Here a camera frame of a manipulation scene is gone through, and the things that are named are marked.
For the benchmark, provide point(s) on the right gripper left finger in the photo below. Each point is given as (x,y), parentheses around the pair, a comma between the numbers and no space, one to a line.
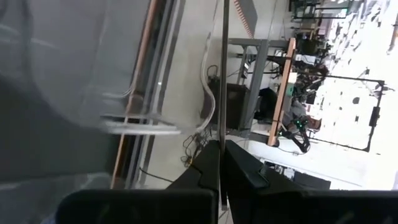
(140,208)

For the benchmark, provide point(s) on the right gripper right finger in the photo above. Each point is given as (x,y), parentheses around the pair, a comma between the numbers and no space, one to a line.
(311,208)

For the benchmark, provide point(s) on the clear plastic bin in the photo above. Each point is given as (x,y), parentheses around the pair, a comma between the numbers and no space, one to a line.
(140,127)

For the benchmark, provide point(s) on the neighbouring black robot arm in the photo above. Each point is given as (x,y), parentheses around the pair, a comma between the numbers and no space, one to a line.
(300,141)

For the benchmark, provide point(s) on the person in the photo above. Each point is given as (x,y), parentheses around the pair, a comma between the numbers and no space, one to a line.
(298,112)

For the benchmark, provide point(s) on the black table mat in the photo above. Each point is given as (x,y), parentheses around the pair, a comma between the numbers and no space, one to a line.
(46,149)

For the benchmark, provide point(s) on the neighbouring wooden workstation table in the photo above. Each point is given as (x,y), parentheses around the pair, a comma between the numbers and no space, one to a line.
(281,93)

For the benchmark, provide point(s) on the black perforated computer case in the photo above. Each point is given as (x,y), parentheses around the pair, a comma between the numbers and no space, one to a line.
(236,105)

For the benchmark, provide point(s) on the black hazard-striped floor plate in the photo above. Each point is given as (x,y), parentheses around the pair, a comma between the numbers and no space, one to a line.
(248,12)

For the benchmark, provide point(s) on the black metal frame rig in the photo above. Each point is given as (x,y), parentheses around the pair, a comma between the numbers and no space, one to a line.
(374,116)

